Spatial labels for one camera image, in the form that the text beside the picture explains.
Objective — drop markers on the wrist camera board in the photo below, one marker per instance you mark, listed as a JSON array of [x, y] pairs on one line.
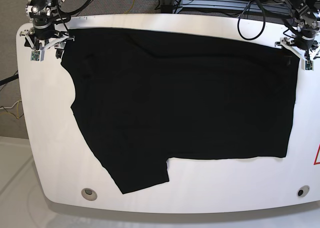
[[37, 55], [307, 65]]

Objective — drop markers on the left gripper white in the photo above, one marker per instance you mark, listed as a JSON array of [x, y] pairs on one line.
[[297, 49]]

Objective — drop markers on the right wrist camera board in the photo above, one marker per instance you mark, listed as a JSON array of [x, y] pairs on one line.
[[37, 55]]

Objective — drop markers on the black T-shirt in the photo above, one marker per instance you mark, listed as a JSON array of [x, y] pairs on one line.
[[143, 97]]

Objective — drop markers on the table cable grommet hole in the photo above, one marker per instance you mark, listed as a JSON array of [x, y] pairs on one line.
[[303, 191]]

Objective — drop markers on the red warning sticker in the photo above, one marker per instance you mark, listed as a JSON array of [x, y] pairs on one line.
[[317, 157]]

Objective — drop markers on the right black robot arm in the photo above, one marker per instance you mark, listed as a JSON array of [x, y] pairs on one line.
[[46, 14]]

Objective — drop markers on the aluminium frame rail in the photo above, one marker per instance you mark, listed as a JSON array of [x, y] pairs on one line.
[[228, 5]]

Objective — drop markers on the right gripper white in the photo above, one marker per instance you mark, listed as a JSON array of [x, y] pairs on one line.
[[46, 40]]

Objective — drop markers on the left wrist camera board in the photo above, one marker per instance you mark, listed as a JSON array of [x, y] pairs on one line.
[[307, 65]]

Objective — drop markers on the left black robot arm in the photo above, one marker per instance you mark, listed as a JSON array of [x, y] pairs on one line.
[[299, 16]]

